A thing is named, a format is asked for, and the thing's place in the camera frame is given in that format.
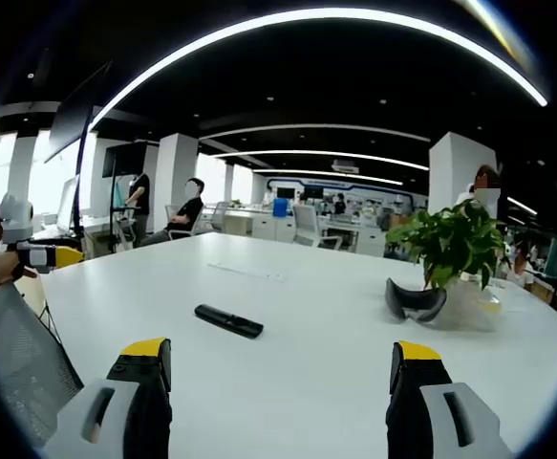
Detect grey mesh office chair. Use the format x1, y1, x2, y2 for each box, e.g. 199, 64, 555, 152
0, 281, 86, 450

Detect green potted plant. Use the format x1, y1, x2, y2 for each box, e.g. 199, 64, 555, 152
385, 199, 508, 293

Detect clear glass vase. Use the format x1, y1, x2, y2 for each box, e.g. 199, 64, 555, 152
442, 274, 503, 331

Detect white office chair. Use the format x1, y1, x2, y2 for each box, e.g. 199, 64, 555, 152
290, 204, 342, 249

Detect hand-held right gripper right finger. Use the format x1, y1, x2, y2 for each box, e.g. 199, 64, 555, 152
385, 339, 516, 459

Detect curved ceiling light strip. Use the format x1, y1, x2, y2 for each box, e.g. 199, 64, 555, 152
88, 7, 549, 131

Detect black remote control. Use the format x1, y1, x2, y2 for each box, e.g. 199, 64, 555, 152
194, 303, 265, 340

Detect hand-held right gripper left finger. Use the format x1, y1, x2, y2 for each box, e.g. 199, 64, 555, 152
43, 337, 173, 459

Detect white computer monitor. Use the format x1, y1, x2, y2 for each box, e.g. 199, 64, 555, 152
55, 174, 81, 231

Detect black headset goggles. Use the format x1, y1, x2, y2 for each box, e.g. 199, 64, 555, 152
385, 276, 449, 324

